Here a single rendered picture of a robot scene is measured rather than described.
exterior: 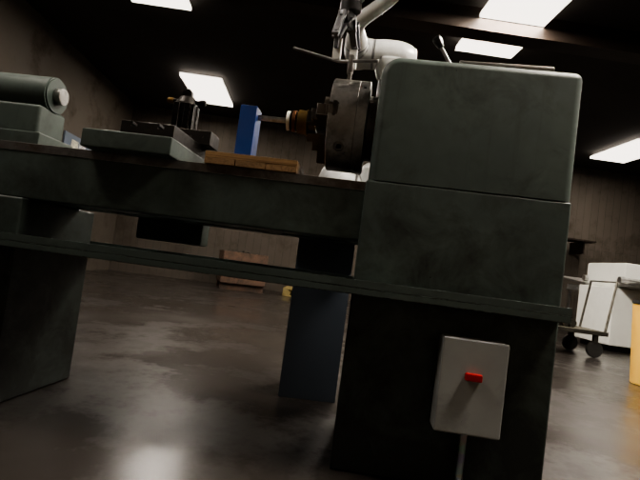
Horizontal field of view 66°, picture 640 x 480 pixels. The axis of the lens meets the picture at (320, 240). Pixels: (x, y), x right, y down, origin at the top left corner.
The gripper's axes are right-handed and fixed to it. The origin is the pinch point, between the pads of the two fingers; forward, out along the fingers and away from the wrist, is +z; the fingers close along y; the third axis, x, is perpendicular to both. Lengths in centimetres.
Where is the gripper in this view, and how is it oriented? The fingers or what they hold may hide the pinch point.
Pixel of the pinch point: (344, 61)
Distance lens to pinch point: 183.5
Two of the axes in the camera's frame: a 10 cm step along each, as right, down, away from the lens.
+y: -4.4, 0.6, -8.9
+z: -1.1, 9.9, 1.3
